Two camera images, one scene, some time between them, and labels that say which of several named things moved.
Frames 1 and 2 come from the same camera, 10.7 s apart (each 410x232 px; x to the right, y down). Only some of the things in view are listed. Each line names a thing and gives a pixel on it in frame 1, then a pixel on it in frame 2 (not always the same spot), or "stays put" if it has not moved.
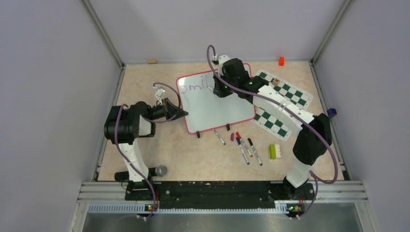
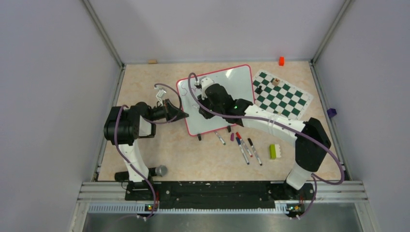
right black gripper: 218,90 to 206,114
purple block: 331,112 stays put
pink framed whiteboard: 205,110 stays put
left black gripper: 170,110 stays put
